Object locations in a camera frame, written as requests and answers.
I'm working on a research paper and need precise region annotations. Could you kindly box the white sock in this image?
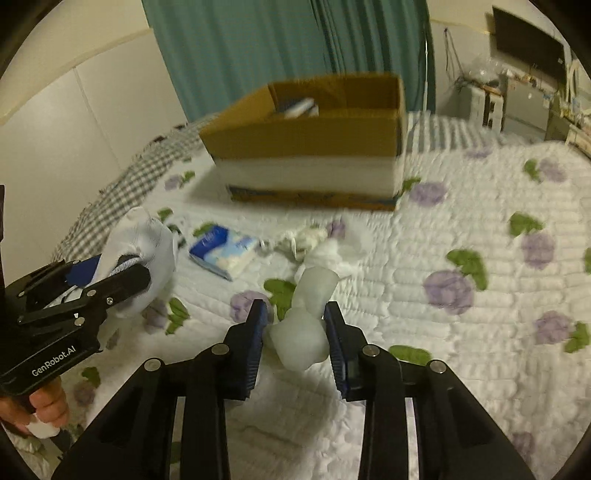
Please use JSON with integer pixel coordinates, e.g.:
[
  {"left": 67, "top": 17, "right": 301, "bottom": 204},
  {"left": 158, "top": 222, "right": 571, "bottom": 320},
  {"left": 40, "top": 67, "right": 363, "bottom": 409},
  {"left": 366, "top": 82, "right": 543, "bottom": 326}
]
[{"left": 91, "top": 207, "right": 178, "bottom": 318}]

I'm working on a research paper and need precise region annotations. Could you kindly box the blue pocket tissue pack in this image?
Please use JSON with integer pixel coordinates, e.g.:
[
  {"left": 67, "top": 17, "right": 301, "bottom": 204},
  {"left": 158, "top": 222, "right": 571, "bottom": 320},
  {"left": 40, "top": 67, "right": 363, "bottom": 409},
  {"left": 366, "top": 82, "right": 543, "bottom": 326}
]
[{"left": 189, "top": 224, "right": 259, "bottom": 281}]

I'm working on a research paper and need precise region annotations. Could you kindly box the white toilet paper roll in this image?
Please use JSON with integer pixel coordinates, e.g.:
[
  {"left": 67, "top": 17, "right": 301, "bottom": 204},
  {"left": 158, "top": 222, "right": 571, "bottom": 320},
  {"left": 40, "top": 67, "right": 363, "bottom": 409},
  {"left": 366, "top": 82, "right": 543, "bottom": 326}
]
[{"left": 267, "top": 266, "right": 339, "bottom": 371}]

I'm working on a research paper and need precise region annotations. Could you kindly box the large tissue pack dark label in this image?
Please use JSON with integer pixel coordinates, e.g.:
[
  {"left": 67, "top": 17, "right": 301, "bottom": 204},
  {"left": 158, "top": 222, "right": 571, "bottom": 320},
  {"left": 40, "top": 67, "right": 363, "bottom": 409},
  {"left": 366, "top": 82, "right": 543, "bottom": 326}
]
[{"left": 276, "top": 97, "right": 320, "bottom": 119}]

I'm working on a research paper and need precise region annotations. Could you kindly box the person's left hand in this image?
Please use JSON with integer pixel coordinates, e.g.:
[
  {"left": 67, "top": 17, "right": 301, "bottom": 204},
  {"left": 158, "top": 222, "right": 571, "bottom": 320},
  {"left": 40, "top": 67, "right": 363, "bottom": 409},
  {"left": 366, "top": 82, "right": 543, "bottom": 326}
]
[{"left": 1, "top": 377, "right": 69, "bottom": 437}]

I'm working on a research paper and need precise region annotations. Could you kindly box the white floral quilt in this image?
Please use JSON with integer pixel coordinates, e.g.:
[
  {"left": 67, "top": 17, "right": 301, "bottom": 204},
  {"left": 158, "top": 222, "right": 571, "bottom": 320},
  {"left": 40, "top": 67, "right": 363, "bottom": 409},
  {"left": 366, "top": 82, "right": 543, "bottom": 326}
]
[{"left": 8, "top": 115, "right": 591, "bottom": 480}]

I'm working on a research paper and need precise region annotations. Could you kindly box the crumpled white cloth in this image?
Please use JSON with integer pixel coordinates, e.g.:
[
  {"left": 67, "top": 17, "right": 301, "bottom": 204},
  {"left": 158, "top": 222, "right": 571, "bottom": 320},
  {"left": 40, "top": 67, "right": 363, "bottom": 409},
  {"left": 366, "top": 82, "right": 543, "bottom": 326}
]
[{"left": 294, "top": 222, "right": 374, "bottom": 283}]

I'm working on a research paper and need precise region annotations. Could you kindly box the teal curtain left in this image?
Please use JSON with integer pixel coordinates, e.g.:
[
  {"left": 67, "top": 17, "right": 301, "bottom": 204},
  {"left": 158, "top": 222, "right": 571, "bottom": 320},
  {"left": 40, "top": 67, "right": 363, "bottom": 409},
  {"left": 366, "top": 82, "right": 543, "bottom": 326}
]
[{"left": 142, "top": 0, "right": 436, "bottom": 121}]

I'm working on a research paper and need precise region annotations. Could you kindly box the brown cardboard box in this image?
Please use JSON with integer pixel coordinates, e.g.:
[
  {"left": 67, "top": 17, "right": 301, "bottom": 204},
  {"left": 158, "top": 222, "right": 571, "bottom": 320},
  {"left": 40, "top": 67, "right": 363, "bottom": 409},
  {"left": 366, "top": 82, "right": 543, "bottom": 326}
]
[{"left": 200, "top": 73, "right": 407, "bottom": 211}]

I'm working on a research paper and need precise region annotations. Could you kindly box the grey checked bed sheet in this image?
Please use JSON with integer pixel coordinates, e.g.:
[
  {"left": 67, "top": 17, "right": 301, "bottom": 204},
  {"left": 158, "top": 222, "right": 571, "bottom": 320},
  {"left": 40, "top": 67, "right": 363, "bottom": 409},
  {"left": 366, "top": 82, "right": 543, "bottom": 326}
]
[{"left": 50, "top": 110, "right": 463, "bottom": 264}]

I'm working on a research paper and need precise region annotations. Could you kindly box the white dressing table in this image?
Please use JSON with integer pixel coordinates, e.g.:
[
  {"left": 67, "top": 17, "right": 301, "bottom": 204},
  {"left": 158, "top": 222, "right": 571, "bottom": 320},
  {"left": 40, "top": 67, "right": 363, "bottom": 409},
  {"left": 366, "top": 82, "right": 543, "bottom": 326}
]
[{"left": 546, "top": 59, "right": 591, "bottom": 160}]

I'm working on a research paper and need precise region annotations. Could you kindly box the white suitcase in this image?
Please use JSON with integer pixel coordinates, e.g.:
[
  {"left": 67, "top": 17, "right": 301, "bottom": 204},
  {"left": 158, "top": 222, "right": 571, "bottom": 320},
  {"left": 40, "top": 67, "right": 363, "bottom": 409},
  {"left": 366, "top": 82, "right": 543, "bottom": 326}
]
[{"left": 458, "top": 85, "right": 504, "bottom": 132}]

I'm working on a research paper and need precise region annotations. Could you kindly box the small grey fridge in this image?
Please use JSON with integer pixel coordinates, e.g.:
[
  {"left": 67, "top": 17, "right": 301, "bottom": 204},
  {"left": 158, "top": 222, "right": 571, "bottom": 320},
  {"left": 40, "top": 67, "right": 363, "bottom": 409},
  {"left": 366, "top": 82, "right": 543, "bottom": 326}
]
[{"left": 503, "top": 78, "right": 550, "bottom": 140}]

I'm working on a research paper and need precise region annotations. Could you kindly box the white knotted cord bundle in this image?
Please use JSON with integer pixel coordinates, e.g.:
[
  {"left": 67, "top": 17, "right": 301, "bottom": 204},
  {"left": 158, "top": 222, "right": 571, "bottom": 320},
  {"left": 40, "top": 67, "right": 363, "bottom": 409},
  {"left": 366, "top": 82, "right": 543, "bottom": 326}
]
[{"left": 260, "top": 223, "right": 330, "bottom": 262}]

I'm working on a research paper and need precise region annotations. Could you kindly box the black wall television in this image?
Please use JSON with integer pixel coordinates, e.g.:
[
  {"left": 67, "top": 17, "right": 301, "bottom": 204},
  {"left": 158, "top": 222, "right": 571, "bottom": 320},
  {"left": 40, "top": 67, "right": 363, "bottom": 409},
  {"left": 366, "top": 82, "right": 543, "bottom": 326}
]
[{"left": 493, "top": 6, "right": 567, "bottom": 84}]

